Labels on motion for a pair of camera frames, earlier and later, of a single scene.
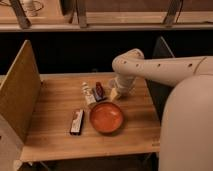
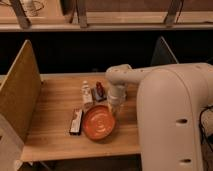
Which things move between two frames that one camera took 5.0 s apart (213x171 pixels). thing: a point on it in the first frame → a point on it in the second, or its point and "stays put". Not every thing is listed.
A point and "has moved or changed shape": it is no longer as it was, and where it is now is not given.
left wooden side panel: x=21 y=91 stays put
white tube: x=88 y=94 stays put
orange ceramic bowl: x=106 y=117 has moved or changed shape
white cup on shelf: x=31 y=7 stays put
